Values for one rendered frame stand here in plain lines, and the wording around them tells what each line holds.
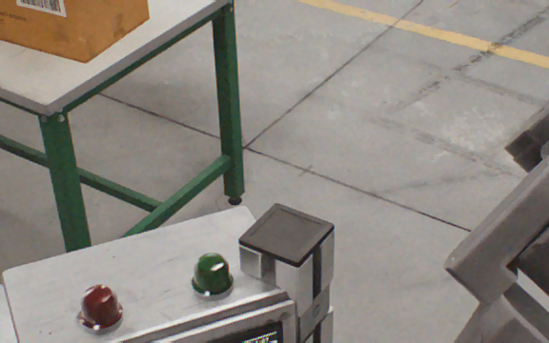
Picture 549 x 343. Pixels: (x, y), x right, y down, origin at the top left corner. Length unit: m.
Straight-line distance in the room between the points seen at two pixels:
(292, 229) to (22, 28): 1.85
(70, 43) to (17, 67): 0.14
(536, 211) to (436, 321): 2.28
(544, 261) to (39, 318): 0.31
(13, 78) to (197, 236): 1.68
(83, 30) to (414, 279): 1.20
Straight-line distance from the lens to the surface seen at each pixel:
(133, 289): 0.59
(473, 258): 0.39
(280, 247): 0.57
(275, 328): 0.58
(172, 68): 3.83
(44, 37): 2.35
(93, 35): 2.30
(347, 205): 3.04
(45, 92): 2.20
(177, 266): 0.60
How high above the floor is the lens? 1.87
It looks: 36 degrees down
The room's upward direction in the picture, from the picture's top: 2 degrees counter-clockwise
